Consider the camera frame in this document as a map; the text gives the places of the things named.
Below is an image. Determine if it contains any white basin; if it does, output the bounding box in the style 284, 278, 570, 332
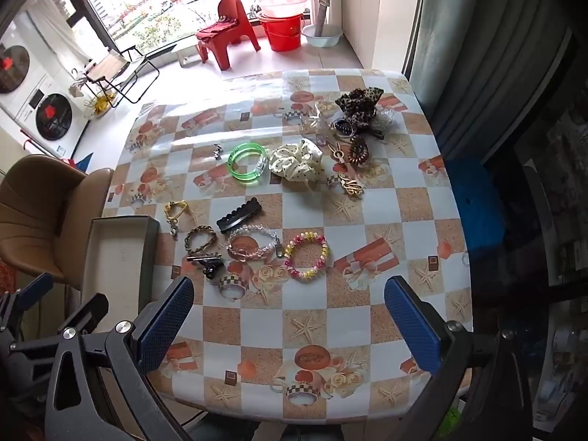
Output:
301, 23, 343, 49

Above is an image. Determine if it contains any clear star hair clip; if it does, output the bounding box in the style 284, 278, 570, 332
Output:
305, 103, 336, 132

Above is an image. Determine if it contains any black frame folding chair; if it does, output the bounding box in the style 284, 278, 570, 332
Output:
84, 44, 161, 104

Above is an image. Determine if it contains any black scalloped hair claw clip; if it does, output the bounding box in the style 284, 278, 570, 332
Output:
216, 197, 263, 234

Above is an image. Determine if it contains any gold scissor shaped hair clip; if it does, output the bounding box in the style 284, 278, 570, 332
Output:
325, 140, 348, 164

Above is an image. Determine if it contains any green plastic bangle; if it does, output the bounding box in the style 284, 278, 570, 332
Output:
227, 142, 268, 186

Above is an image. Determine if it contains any pink plastic basin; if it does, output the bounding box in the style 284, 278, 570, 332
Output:
258, 0, 311, 18

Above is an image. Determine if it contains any red plastic chair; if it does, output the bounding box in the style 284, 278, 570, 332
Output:
195, 0, 262, 71

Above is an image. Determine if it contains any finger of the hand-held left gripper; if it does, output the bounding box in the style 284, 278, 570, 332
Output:
0, 272, 54, 345
59, 293, 110, 336

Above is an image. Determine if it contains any leopard print scrunchie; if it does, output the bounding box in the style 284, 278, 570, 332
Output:
334, 86, 385, 130

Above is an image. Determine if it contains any white washing machine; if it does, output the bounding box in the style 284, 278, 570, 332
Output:
0, 73, 91, 157
0, 9, 52, 112

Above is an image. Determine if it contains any grey mop handle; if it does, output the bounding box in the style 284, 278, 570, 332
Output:
313, 0, 339, 37

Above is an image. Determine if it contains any cream polka dot scrunchie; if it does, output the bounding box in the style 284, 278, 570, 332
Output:
268, 139, 325, 185

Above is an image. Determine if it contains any white cabinet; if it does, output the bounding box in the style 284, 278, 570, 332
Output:
339, 0, 383, 71

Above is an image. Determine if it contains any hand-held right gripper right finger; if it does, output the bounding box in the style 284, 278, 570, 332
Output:
384, 276, 520, 441

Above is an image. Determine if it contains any checkered seashell print tablecloth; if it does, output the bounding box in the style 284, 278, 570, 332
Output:
101, 69, 475, 424

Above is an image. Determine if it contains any dark red cloth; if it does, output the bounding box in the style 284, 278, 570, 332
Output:
196, 15, 240, 40

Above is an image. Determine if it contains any red plastic bucket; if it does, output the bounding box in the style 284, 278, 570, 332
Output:
256, 11, 305, 53

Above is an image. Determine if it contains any brown spiral hair tie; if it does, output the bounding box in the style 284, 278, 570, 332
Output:
348, 134, 371, 165

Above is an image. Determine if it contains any blue plastic stool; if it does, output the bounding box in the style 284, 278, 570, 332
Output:
445, 158, 507, 259

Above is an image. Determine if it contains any red and blue object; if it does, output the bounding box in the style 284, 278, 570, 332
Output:
60, 151, 95, 176

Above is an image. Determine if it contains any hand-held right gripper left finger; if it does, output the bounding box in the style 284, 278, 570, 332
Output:
43, 277, 196, 441

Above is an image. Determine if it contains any pink and yellow bead bracelet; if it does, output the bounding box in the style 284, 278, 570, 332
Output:
284, 232, 330, 282

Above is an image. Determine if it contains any brown braided bracelet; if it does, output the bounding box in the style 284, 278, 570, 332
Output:
184, 225, 217, 256

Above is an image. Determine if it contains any clear crystal bead bracelet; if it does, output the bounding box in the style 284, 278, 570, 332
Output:
226, 224, 284, 261

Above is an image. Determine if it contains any gold chain hair clip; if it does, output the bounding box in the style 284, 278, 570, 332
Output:
339, 175, 365, 198

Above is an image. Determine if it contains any grey box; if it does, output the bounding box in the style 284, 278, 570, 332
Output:
80, 215, 161, 331

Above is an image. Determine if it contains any grey curtain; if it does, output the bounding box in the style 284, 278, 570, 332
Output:
408, 0, 576, 159

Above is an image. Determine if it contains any brown leather chair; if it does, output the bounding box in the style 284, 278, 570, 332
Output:
0, 154, 115, 295

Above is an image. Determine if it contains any yellow ribbon bundle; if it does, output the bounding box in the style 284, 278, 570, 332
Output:
85, 92, 116, 116

